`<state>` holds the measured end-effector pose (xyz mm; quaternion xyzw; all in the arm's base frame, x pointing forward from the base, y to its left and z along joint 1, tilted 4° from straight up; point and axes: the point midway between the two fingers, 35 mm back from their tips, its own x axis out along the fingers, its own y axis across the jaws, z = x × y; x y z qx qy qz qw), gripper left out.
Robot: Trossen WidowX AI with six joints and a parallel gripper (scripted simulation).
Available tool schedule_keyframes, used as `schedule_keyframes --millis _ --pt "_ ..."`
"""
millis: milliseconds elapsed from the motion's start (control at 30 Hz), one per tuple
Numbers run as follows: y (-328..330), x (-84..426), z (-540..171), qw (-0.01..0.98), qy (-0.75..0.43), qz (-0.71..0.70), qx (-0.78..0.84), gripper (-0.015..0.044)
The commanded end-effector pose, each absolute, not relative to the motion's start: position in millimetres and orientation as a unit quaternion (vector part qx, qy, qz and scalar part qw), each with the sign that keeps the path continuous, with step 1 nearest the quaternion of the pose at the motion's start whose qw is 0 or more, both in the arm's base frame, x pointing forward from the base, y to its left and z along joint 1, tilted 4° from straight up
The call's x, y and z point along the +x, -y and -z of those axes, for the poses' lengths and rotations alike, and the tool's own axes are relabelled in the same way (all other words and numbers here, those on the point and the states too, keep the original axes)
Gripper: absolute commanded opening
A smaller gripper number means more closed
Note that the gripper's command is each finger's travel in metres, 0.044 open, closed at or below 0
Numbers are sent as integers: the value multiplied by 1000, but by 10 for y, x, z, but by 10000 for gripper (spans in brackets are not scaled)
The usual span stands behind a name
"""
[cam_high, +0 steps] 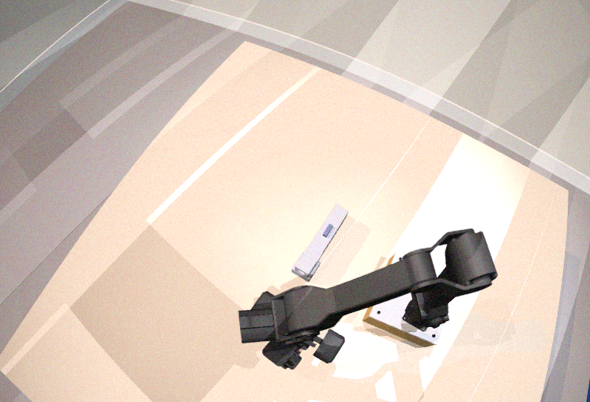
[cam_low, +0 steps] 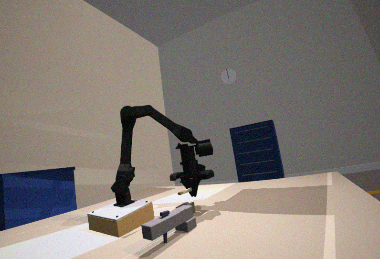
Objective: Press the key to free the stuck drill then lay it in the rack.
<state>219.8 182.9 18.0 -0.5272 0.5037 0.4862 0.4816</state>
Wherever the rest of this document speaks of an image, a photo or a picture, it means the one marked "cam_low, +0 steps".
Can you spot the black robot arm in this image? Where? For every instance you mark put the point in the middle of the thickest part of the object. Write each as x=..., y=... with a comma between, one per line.
x=125, y=172

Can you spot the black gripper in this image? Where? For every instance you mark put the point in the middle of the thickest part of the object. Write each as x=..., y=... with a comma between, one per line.
x=190, y=171

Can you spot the black t-shaped peg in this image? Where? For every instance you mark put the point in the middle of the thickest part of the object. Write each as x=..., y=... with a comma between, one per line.
x=164, y=214

